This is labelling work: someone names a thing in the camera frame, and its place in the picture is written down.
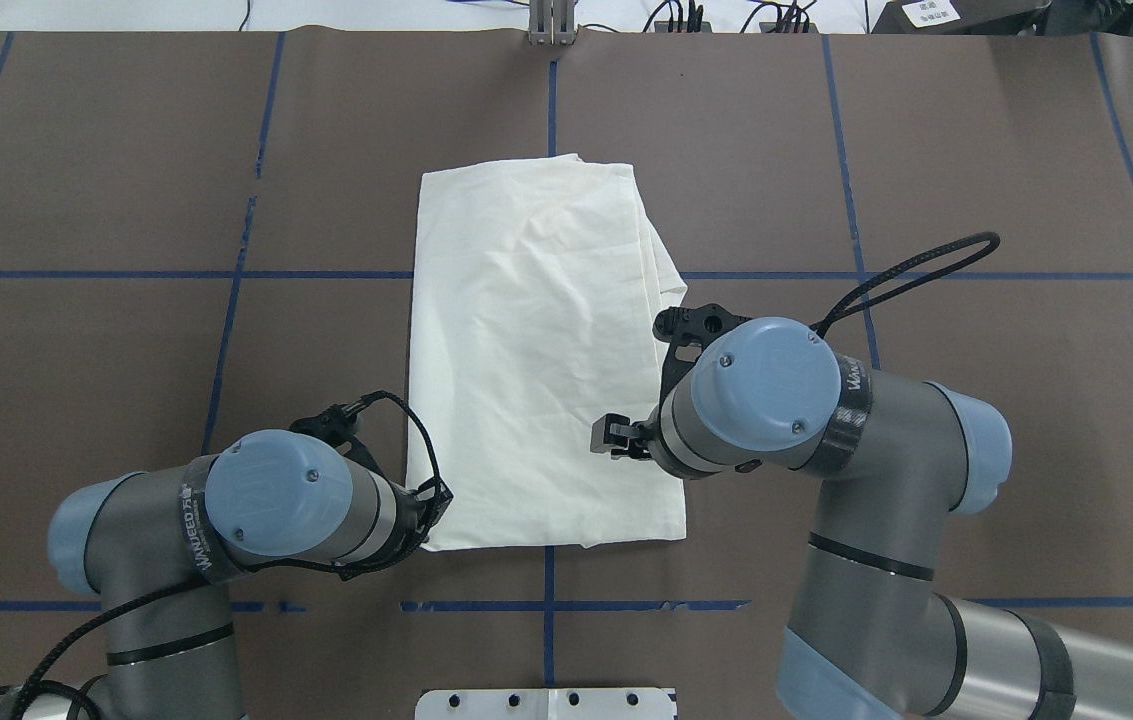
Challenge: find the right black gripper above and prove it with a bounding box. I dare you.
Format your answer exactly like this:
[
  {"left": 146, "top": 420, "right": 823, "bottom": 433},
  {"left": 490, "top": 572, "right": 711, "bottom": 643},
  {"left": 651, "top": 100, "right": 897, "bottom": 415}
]
[{"left": 590, "top": 410, "right": 688, "bottom": 477}]

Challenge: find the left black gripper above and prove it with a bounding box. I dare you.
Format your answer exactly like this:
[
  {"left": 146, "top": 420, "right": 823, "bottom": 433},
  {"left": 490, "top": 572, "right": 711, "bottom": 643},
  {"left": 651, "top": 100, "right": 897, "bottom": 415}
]
[{"left": 391, "top": 486, "right": 452, "bottom": 556}]

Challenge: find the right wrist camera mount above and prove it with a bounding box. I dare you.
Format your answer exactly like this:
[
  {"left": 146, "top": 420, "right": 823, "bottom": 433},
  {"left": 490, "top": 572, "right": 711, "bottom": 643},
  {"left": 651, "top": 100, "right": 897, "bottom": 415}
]
[{"left": 651, "top": 304, "right": 750, "bottom": 401}]

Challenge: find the aluminium frame post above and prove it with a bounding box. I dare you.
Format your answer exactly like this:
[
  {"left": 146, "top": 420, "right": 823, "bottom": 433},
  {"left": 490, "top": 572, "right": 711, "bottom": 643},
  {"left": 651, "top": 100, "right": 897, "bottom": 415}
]
[{"left": 526, "top": 0, "right": 578, "bottom": 46}]

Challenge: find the cream long-sleeve cat shirt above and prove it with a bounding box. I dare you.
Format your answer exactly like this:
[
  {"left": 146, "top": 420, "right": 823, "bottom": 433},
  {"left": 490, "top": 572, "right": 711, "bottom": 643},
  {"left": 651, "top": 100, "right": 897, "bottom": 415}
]
[{"left": 409, "top": 154, "right": 688, "bottom": 553}]

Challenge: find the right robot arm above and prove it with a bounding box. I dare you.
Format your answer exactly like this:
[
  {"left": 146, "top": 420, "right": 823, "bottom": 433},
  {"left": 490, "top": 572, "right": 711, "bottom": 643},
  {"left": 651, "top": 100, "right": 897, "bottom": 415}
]
[{"left": 593, "top": 304, "right": 1133, "bottom": 719}]

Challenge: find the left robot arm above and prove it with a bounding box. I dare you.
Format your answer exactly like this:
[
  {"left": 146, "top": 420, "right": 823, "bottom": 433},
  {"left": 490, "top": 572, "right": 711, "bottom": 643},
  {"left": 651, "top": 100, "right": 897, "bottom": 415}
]
[{"left": 0, "top": 429, "right": 453, "bottom": 719}]

